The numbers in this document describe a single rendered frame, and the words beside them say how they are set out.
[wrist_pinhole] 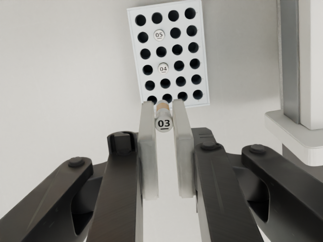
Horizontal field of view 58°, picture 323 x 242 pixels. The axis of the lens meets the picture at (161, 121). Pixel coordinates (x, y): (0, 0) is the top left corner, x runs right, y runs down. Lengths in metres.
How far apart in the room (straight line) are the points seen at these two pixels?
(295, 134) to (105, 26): 0.25
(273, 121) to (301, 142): 0.06
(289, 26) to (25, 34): 0.31
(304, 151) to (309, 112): 0.04
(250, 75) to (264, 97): 0.04
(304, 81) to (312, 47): 0.03
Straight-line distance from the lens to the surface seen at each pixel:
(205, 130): 0.15
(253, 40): 0.41
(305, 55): 0.29
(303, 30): 0.29
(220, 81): 0.40
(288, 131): 0.30
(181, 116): 0.15
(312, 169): 1.03
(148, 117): 0.15
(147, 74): 0.36
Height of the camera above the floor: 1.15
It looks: 72 degrees down
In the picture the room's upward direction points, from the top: 179 degrees clockwise
